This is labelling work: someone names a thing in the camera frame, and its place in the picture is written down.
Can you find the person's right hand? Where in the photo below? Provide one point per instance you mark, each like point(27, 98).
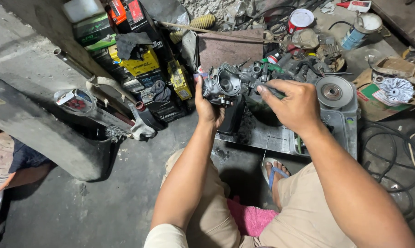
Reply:
point(297, 106)

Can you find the grey metal carburetor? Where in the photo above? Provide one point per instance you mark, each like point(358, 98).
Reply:
point(224, 84)

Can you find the heap of engine parts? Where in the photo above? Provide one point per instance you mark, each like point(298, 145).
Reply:
point(297, 55)

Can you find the person's foot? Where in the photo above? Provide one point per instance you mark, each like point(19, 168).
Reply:
point(276, 187)

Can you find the thin wooden stick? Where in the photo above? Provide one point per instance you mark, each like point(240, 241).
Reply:
point(207, 31)

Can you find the black cloth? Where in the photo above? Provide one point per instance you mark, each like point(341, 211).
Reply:
point(130, 43)

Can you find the silver metal tray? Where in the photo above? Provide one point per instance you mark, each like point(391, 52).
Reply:
point(283, 141)

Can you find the brown flat board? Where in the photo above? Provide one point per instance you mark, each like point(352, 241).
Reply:
point(228, 50)

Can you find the black toothbrush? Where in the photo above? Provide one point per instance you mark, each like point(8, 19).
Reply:
point(243, 77)

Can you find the cardboard box with parts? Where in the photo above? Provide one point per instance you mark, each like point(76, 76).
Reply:
point(372, 103)

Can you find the black plastic container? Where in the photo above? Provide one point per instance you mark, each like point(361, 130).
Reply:
point(232, 117)

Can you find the yellow coil spring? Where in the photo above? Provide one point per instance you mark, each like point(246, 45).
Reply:
point(202, 22)

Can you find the grey metal pipe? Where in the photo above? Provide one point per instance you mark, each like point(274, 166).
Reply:
point(73, 63)

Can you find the black bottle with red cap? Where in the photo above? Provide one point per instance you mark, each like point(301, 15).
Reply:
point(149, 117)

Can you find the wooden bench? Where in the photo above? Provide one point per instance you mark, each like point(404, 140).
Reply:
point(403, 19)

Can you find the person's left hand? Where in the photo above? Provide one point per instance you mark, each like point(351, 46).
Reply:
point(210, 113)

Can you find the pink towel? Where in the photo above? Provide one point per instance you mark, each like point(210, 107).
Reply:
point(250, 217)

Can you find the dirty white rag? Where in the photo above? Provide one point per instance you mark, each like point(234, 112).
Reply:
point(142, 130)

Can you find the beige shorts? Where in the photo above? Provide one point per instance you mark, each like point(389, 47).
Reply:
point(297, 213)

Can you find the cream shirt sleeve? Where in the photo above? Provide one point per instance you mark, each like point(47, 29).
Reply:
point(164, 237)

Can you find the white tube with red cap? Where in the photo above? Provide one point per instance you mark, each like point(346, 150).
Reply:
point(357, 5)

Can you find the white plastic cooling fan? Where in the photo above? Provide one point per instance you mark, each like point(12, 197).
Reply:
point(397, 90)

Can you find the stack of motorcycle batteries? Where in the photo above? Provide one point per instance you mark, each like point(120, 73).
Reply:
point(138, 65)

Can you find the grey cloth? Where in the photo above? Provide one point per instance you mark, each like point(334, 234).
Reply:
point(161, 92)

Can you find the chrome exhaust muffler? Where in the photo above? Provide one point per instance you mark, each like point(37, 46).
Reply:
point(80, 103)

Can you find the blue spray can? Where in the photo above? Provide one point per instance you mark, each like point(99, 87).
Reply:
point(352, 38)

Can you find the round metal clutch pulley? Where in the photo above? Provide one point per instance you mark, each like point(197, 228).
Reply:
point(334, 91)

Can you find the white plastic jug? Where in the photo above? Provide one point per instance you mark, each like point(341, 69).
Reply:
point(81, 9)

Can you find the red tin with white lid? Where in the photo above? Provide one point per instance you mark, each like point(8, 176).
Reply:
point(299, 19)

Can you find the blue and white flip-flop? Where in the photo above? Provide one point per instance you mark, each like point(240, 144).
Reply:
point(275, 173)

